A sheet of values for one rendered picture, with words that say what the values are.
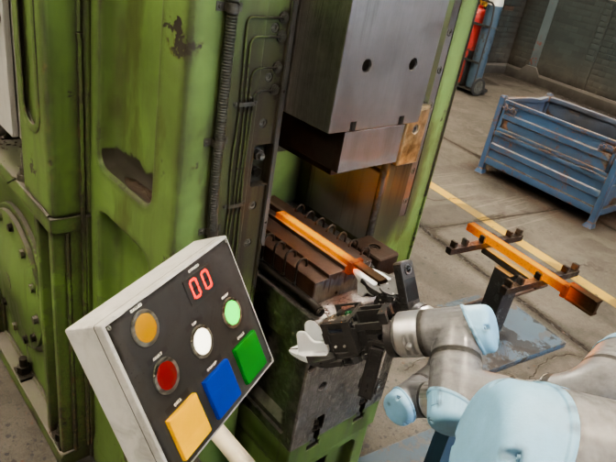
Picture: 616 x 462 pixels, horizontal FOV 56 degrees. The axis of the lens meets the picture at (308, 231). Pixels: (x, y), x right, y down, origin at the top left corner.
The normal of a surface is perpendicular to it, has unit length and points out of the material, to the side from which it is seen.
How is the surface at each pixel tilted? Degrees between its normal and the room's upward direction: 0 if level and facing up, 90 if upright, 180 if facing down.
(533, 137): 89
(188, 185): 90
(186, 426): 60
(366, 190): 90
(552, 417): 15
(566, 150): 89
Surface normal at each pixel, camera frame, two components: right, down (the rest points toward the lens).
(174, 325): 0.86, -0.16
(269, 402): -0.38, -0.51
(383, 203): 0.65, 0.44
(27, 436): 0.16, -0.87
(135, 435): -0.40, 0.37
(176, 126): -0.74, 0.18
